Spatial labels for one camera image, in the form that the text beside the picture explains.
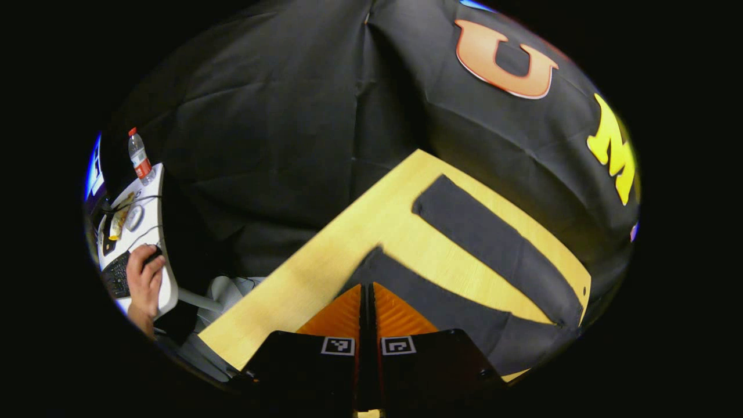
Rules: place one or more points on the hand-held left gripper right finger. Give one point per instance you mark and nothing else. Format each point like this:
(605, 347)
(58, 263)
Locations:
(435, 366)

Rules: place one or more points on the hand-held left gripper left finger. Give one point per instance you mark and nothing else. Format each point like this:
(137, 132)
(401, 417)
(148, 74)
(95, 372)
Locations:
(302, 366)

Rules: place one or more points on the black jeans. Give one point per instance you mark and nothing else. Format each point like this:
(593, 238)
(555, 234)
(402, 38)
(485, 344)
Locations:
(493, 244)

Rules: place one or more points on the black computer mouse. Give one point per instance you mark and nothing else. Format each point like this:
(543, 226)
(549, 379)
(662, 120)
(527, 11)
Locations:
(154, 254)

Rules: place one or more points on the white desk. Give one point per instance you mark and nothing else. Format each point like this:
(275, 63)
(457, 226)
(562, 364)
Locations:
(151, 226)

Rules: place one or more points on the black keyboard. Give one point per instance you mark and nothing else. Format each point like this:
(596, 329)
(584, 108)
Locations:
(116, 276)

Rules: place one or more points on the round white object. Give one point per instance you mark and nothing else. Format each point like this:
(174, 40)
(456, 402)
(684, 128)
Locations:
(134, 217)

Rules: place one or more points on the yellow snack wrapper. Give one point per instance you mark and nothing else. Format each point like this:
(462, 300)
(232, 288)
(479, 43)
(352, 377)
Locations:
(119, 217)

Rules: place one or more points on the black backdrop cloth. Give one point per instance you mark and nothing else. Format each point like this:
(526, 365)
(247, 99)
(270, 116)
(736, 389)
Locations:
(261, 116)

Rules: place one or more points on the red-capped water bottle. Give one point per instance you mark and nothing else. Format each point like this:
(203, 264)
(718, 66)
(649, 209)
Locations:
(140, 157)

